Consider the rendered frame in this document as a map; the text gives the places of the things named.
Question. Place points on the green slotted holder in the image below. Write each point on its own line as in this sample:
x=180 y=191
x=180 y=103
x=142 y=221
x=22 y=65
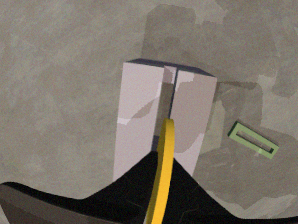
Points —
x=233 y=135

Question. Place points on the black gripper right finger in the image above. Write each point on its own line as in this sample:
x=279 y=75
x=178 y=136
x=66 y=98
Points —
x=188 y=203

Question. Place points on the thin gold coin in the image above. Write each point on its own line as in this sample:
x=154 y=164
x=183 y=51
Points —
x=165 y=150

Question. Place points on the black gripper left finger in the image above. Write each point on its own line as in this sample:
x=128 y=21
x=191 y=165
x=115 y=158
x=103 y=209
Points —
x=126 y=201

